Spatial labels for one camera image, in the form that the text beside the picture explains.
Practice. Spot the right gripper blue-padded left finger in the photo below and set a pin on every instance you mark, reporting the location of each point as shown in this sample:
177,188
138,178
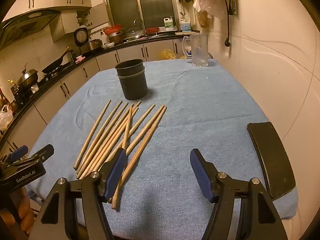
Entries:
111,172

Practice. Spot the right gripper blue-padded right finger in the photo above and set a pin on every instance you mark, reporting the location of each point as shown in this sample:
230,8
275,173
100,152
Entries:
205,173

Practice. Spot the wooden chopstick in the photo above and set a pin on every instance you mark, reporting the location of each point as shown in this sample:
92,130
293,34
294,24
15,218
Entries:
143,131
131,132
111,140
110,117
110,144
84,173
127,129
89,137
99,142
135,158

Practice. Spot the kitchen faucet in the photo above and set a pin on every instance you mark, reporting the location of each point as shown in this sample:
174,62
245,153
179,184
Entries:
139,27

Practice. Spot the kitchen window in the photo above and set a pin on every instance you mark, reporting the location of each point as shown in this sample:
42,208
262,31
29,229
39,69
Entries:
152,12

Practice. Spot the person's left hand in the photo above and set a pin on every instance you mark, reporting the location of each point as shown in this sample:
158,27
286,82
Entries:
20,230

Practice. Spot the blue towel table cover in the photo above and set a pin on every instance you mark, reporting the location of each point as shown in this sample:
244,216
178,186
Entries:
207,109

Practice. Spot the steel pot with lid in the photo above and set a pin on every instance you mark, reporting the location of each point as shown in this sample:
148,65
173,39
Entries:
28,79

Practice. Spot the black utensil holder cup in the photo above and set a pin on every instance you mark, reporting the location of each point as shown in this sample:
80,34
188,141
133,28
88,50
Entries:
131,75

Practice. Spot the black wok pan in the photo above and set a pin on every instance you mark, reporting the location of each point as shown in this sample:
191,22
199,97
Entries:
56,63

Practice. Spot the yellow plastic bag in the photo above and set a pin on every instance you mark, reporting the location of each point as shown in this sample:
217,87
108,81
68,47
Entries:
167,54

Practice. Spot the rice cooker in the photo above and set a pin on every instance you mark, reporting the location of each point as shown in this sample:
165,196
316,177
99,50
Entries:
86,46

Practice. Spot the red basin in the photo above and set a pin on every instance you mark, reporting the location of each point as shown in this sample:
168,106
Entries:
112,29

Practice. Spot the red bowl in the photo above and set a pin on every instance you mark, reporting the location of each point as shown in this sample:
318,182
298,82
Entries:
151,31

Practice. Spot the black range hood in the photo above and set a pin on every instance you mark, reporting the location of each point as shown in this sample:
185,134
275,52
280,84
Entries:
25,24

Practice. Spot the blue label detergent bottle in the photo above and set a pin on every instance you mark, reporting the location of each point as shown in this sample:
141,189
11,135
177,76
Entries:
185,25

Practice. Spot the green detergent bottle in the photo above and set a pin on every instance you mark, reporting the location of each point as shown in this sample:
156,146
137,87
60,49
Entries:
169,23

